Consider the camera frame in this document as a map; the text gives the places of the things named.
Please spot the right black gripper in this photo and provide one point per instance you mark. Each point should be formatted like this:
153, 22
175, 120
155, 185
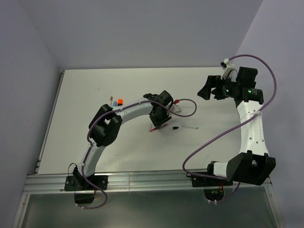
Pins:
213, 81

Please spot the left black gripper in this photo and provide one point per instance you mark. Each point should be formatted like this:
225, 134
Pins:
157, 123

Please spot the red pen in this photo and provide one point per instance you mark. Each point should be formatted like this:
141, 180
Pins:
158, 128

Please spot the black orange highlighter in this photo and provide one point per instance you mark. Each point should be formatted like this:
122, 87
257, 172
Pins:
120, 102

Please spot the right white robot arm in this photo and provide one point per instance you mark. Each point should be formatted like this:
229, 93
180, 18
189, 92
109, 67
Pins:
253, 164

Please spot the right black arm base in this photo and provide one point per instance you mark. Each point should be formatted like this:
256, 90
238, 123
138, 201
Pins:
215, 187

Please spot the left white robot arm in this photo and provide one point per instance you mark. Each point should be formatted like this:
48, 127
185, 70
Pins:
105, 126

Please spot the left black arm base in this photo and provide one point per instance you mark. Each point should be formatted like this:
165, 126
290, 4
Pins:
84, 191

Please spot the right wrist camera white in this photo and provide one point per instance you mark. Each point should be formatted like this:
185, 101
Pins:
228, 67

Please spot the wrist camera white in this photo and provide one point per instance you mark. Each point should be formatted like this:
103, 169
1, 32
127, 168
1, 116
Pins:
174, 107
228, 67

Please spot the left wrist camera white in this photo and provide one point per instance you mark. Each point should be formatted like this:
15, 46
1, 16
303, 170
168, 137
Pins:
174, 107

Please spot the aluminium rail frame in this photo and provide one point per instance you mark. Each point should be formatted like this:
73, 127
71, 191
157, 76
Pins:
147, 186

